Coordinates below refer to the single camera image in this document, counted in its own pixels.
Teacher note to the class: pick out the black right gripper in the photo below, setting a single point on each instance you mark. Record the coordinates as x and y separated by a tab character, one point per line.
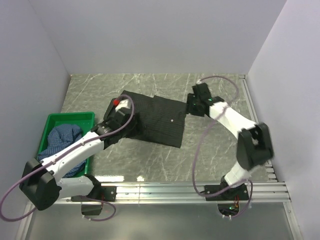
190	109

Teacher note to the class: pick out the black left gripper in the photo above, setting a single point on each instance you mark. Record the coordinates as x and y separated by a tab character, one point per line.
134	124

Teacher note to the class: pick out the black pinstriped long sleeve shirt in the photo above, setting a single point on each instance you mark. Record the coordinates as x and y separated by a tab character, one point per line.
161	120

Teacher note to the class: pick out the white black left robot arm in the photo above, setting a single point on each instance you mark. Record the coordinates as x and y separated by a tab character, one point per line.
44	182

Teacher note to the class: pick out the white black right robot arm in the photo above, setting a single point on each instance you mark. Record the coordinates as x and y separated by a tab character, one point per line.
254	145

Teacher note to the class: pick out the green plastic tray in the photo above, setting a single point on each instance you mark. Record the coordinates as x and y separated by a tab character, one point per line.
85	120

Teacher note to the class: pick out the blue checked shirt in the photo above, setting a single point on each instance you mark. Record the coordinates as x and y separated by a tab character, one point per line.
59	138

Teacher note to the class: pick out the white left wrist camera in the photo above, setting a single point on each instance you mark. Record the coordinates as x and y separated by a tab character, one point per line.
118	104

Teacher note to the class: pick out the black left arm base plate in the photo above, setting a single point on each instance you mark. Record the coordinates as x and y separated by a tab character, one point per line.
104	193

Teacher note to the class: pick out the aluminium rail frame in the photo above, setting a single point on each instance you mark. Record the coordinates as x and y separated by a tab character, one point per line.
170	193

